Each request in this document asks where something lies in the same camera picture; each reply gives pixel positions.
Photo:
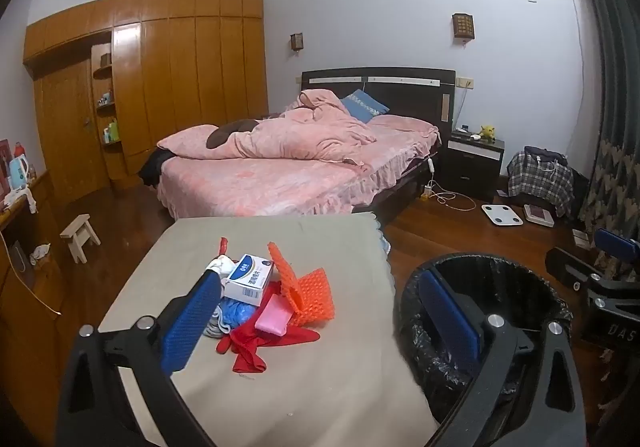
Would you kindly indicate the blue plastic bag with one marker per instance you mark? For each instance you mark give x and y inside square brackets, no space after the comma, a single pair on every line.
[240,312]

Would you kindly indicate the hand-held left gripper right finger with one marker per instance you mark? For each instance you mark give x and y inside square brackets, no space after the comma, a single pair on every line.
[450,317]

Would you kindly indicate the orange foam net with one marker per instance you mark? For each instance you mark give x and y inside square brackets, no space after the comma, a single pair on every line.
[310,292]

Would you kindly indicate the dark brown cushion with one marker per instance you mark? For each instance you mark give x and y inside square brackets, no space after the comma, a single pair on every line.
[230,133]

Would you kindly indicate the pink soft packet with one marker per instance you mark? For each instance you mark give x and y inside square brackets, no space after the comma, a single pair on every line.
[274,317]

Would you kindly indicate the white flat box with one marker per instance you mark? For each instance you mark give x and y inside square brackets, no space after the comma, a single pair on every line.
[539,215]

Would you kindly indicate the dark patterned curtain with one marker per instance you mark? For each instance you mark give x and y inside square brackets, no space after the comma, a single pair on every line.
[615,102]

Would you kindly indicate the white bathroom scale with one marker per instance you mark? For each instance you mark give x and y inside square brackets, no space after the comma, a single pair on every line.
[501,214]

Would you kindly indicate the dark wooden bed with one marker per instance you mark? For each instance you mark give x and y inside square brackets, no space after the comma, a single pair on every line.
[280,182]

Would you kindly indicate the wooden side cabinet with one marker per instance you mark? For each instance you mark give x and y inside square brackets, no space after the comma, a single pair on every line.
[30,317]

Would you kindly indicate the black trash can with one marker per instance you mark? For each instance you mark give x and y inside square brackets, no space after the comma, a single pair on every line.
[525,287]

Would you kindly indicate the black cloth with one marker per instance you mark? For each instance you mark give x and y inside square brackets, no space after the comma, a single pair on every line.
[155,167]

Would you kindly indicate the blue and white kettle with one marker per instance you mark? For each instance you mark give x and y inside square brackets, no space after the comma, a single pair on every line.
[19,173]

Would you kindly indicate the pink quilt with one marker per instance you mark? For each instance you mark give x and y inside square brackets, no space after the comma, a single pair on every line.
[290,137]

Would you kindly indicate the small white stool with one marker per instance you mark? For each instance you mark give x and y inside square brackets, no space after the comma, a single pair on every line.
[80,232]

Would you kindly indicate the black and white nightstand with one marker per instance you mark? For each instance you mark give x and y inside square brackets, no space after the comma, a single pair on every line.
[472,162]

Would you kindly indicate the blue pillow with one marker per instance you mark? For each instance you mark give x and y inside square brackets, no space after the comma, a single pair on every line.
[362,104]

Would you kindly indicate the yellow plush toy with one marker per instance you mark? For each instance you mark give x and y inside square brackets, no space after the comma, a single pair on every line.
[487,131]

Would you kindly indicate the dark bag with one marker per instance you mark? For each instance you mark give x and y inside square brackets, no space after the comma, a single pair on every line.
[545,154]

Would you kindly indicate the white tissue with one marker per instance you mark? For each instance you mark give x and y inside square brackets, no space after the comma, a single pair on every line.
[218,268]

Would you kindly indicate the beige wall socket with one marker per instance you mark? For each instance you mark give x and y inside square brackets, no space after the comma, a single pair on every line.
[465,82]

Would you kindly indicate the white medicine box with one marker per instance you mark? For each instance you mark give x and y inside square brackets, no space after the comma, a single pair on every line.
[247,277]

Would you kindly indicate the plaid cloth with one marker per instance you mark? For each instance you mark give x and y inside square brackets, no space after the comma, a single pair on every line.
[540,184]

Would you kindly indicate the wooden wardrobe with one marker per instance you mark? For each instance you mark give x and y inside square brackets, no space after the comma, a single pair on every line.
[165,77]

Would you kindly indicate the red plastic bag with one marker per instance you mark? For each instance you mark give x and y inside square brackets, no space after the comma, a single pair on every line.
[223,247]

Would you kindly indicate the red glove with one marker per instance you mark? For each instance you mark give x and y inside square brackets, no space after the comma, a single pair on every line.
[250,347]

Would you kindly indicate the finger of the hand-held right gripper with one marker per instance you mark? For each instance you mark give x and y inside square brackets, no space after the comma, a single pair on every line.
[617,241]
[570,267]

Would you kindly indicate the large brown wall lamp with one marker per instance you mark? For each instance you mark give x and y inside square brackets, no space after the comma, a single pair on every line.
[463,25]

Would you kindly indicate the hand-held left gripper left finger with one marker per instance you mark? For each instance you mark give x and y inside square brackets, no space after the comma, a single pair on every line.
[190,322]

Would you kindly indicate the small brown wall lamp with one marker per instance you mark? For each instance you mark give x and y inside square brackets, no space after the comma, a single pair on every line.
[297,41]

